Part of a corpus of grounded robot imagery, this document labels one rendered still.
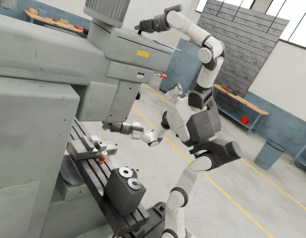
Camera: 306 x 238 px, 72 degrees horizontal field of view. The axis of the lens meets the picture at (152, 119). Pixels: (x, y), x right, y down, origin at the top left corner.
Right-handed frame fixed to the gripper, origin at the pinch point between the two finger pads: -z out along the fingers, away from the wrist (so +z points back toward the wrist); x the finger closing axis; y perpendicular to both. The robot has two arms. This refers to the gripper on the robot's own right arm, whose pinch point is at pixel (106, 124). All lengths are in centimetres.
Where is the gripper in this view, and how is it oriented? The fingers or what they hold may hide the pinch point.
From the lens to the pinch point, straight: 154.8
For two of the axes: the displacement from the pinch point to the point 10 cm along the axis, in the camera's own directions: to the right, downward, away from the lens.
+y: -3.7, 8.4, 3.9
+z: 8.9, 2.1, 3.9
